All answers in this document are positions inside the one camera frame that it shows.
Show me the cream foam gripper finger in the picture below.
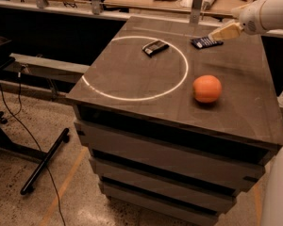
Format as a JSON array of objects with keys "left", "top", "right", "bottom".
[{"left": 208, "top": 20, "right": 243, "bottom": 41}]

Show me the blue rxbar blueberry bar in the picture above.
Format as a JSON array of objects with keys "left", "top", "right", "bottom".
[{"left": 191, "top": 37, "right": 224, "bottom": 49}]

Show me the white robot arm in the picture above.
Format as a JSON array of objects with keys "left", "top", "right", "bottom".
[{"left": 208, "top": 0, "right": 283, "bottom": 226}]

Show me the orange fruit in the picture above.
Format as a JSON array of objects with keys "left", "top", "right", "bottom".
[{"left": 192, "top": 75, "right": 222, "bottom": 104}]

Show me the black snack bar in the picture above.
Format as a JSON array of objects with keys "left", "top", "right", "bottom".
[{"left": 142, "top": 40, "right": 169, "bottom": 57}]

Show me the grey drawer cabinet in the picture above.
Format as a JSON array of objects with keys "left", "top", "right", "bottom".
[{"left": 68, "top": 17, "right": 283, "bottom": 226}]

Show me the black stand base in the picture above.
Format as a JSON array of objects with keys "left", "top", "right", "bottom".
[{"left": 0, "top": 111, "right": 69, "bottom": 195}]

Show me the grey metal bracket right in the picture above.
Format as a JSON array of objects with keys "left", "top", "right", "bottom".
[{"left": 190, "top": 0, "right": 203, "bottom": 25}]

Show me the black floor cable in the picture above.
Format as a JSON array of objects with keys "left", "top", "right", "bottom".
[{"left": 0, "top": 73, "right": 67, "bottom": 226}]

